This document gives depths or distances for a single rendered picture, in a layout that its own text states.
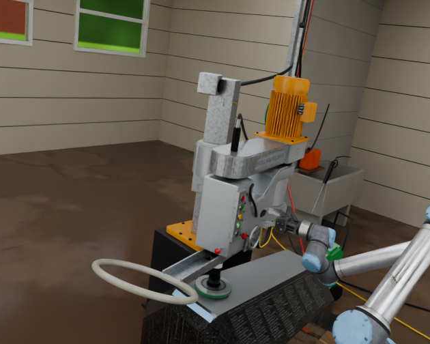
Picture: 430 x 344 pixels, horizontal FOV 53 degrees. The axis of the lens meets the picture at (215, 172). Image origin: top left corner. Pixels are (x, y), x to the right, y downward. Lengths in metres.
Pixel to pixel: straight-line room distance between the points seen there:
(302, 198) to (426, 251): 3.93
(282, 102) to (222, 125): 0.66
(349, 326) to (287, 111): 1.50
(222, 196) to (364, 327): 1.00
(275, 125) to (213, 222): 0.81
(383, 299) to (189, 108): 8.31
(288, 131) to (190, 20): 7.24
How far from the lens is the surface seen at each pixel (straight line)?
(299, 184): 5.70
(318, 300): 3.15
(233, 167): 2.23
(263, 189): 2.67
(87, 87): 8.97
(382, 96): 7.56
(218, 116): 3.30
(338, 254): 4.45
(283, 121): 2.79
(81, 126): 9.06
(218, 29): 9.31
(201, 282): 2.63
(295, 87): 2.78
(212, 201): 2.35
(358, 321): 1.74
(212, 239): 2.41
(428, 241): 1.91
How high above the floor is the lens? 2.25
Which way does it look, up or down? 16 degrees down
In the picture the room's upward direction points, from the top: 8 degrees clockwise
